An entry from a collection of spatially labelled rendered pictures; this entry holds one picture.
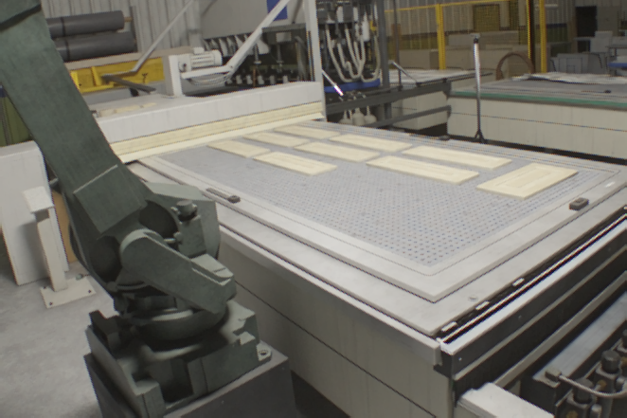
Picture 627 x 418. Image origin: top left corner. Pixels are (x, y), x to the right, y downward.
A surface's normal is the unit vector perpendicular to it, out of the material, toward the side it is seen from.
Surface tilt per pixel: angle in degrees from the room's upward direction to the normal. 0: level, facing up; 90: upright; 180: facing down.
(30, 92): 90
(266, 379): 90
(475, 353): 90
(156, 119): 90
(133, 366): 45
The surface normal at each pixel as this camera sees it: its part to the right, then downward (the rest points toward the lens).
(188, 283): 0.58, 0.15
